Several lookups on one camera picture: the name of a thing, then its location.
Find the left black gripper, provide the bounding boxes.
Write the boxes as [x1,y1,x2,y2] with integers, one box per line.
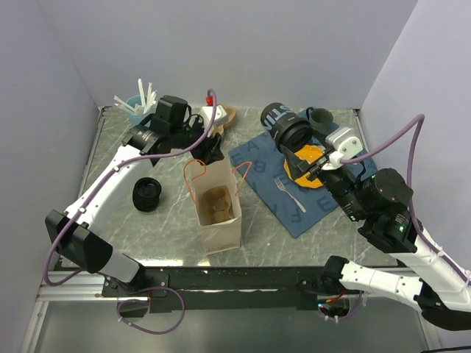
[170,115,224,165]

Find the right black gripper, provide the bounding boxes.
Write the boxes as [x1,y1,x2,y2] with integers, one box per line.
[276,122,364,219]

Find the brown paper takeout bag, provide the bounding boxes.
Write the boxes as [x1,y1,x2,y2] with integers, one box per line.
[183,154,252,255]

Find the black coffee cup lid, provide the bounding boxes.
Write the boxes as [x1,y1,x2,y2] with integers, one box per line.
[275,118,312,152]

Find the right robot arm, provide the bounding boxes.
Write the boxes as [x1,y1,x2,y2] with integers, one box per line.
[281,147,470,331]

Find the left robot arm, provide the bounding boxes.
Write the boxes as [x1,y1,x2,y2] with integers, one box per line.
[43,96,221,296]

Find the orange dotted plate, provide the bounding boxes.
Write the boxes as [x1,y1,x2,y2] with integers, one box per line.
[284,145,324,189]

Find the silver fork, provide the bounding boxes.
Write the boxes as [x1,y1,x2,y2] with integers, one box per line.
[275,177,306,213]

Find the blue letter-print cloth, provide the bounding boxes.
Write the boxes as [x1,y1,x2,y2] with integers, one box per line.
[227,110,379,239]

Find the dark green mug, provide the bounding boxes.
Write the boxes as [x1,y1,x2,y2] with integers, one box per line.
[305,107,333,131]

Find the stack of black lids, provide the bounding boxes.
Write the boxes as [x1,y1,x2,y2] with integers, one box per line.
[132,177,162,213]

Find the white wrapped straw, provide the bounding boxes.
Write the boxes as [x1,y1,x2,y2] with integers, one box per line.
[113,96,135,115]
[144,82,155,113]
[138,78,146,111]

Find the blue plastic cup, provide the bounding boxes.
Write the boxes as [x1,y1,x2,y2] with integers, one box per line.
[126,95,156,126]

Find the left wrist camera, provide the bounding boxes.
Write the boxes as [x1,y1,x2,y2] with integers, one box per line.
[199,93,227,137]

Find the black mounting base rail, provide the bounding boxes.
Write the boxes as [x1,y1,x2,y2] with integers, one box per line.
[101,265,365,314]

